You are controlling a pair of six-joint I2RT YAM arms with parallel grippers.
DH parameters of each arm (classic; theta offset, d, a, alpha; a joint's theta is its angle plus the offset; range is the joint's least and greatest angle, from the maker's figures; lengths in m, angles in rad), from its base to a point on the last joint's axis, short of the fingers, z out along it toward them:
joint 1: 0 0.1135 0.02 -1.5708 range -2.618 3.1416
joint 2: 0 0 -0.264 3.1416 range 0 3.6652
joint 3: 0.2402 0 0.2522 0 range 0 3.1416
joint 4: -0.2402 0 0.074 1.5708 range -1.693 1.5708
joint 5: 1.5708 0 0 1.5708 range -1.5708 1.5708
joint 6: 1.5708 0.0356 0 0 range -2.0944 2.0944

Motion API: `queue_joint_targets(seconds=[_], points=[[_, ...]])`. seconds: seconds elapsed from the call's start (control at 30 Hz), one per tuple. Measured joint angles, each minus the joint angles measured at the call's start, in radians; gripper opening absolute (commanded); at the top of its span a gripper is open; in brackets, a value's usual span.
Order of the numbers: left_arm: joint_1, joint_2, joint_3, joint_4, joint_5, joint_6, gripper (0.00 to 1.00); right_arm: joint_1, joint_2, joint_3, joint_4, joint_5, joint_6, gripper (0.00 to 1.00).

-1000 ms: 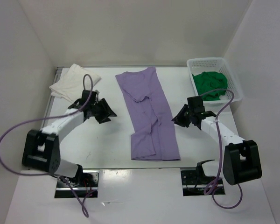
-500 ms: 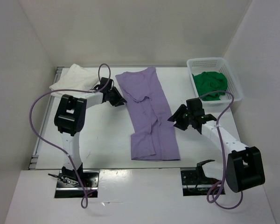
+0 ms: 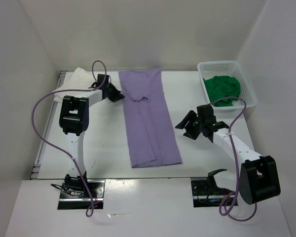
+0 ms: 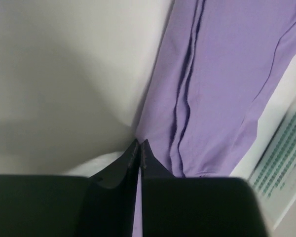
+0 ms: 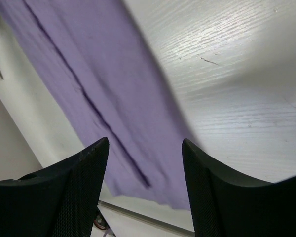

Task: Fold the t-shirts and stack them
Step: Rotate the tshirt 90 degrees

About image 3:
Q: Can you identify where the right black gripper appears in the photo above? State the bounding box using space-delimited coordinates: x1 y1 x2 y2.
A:
175 110 204 140

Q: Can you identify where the white t shirt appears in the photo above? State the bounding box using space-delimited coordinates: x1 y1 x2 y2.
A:
54 68 95 103

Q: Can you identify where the purple t shirt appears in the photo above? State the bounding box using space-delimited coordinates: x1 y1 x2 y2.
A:
118 69 182 168

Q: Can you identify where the green t shirt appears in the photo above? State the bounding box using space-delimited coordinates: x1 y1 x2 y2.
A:
203 76 241 107

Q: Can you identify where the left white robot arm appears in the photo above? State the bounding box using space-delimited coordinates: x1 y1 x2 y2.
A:
59 74 124 198

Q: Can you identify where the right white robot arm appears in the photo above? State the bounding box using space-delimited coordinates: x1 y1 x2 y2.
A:
175 105 281 204

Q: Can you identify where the white plastic basket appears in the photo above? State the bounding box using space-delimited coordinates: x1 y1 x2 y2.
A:
197 60 257 113

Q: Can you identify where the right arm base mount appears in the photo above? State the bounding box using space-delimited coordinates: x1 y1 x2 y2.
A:
190 177 231 208

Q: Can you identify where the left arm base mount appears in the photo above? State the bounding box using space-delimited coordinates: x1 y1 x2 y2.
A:
51 180 105 210

